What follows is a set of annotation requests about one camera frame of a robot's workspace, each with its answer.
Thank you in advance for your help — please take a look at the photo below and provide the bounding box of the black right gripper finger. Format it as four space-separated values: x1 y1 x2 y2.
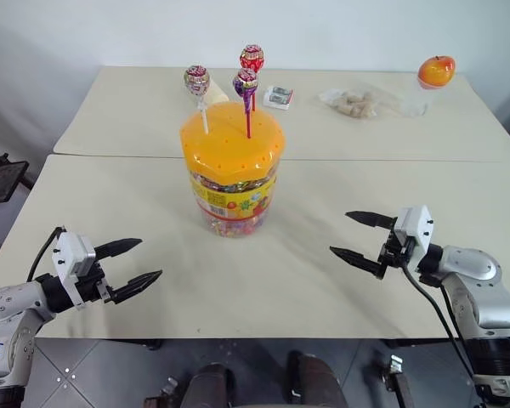
344 209 397 231
328 245 387 281

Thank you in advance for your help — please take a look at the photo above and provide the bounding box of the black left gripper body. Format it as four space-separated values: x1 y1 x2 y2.
74 258 114 305

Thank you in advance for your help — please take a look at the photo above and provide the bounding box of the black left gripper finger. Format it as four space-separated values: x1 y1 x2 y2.
93 237 145 261
109 269 164 305

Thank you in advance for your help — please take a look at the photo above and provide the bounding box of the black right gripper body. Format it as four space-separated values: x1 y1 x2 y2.
376 215 414 269

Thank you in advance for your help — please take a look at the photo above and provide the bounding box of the white stick lollipop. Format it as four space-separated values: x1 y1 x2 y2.
183 64 212 136

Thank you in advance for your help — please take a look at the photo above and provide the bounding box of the purple wrapped red stick lollipop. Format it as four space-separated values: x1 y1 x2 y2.
231 68 258 140

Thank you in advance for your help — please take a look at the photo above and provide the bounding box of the clear plastic snack bag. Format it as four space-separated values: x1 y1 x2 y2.
316 86 429 122

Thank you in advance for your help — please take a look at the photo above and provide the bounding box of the dark brown rounded shape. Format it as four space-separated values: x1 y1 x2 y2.
286 349 346 408
181 361 235 408

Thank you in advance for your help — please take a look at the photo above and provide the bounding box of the black metal stand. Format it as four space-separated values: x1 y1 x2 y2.
0 143 31 206

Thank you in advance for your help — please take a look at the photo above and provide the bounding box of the clear candy jar orange lid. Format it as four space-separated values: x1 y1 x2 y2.
178 100 287 241

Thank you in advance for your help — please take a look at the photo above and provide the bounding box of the small white battery pack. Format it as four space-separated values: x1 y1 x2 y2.
262 85 295 112

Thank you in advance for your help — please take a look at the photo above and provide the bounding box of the orange red apple shaped container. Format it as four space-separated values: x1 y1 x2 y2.
416 54 457 91

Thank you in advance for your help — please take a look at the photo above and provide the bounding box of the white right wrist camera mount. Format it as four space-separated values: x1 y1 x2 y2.
392 205 436 274

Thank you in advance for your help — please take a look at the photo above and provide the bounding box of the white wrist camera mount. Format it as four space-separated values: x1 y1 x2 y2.
392 205 436 274
50 231 98 312

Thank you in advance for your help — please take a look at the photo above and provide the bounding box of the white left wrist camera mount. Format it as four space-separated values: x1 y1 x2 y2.
50 231 98 312

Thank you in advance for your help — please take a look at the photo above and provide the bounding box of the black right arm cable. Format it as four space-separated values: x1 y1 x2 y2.
400 258 478 383

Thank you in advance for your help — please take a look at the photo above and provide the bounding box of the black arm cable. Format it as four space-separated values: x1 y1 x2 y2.
25 226 65 284
400 258 478 383

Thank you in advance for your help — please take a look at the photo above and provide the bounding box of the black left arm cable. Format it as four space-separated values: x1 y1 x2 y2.
25 226 65 284

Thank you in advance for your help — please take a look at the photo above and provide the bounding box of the metal clamp bracket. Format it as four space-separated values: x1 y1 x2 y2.
143 375 180 408
381 354 414 408

